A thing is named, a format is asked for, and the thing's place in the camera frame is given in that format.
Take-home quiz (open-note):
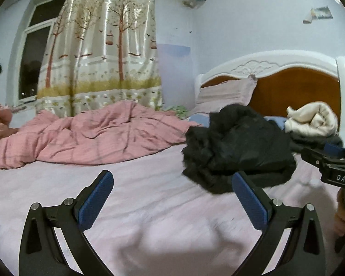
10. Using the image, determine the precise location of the pink plaid quilt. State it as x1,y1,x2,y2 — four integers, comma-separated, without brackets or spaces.
0,101,197,169

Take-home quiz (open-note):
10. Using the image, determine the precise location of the tree print curtain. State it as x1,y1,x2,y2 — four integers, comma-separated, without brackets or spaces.
36,0,163,117

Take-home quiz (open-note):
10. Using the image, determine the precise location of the dark folded garment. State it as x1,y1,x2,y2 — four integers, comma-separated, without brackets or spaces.
287,132,343,153

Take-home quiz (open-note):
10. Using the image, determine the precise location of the blue daisy pillow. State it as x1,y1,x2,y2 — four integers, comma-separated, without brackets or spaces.
186,113,287,130

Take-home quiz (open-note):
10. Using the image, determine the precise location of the person's right hand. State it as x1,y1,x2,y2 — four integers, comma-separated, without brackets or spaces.
334,188,345,237

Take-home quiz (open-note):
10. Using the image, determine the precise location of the pink bed sheet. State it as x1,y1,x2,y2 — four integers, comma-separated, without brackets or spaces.
0,143,345,276

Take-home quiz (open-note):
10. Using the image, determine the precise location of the window with white frame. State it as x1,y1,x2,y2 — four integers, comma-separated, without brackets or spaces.
5,0,66,106

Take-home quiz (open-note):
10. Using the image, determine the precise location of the white and brown headboard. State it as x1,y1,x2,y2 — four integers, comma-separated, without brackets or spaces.
194,50,345,140

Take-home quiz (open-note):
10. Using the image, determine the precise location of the cream folded garment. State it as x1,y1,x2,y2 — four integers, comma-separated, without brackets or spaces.
284,102,338,137

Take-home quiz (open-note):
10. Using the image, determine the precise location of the green patterned cloth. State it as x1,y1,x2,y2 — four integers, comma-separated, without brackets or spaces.
166,105,189,120

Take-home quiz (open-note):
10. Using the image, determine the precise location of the black puffer jacket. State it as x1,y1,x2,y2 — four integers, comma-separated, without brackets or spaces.
182,104,297,194

